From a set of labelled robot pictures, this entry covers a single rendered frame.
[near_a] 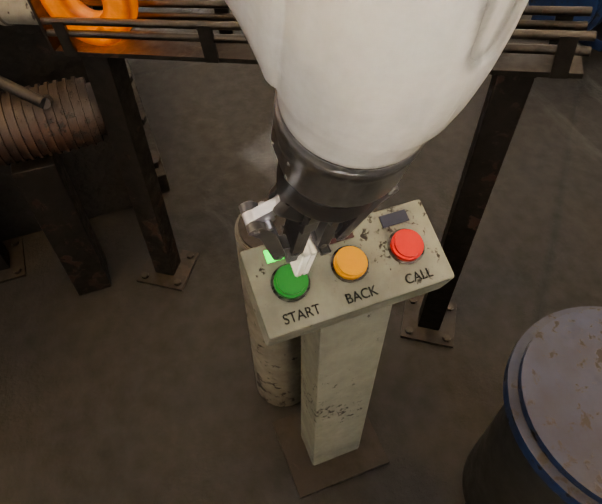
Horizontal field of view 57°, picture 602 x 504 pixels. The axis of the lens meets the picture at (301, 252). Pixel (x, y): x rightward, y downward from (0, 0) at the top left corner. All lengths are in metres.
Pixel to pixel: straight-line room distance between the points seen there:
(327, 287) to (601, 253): 1.09
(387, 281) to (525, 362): 0.26
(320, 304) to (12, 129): 0.68
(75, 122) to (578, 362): 0.90
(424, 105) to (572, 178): 1.57
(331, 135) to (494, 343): 1.13
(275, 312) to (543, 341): 0.41
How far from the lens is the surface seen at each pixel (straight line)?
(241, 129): 1.79
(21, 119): 1.11
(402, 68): 0.22
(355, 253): 0.65
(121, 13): 0.95
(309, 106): 0.25
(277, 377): 1.09
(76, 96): 1.10
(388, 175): 0.32
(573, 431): 0.82
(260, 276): 0.64
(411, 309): 1.35
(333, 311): 0.64
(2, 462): 1.32
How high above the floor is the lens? 1.12
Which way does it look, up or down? 51 degrees down
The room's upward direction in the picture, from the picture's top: straight up
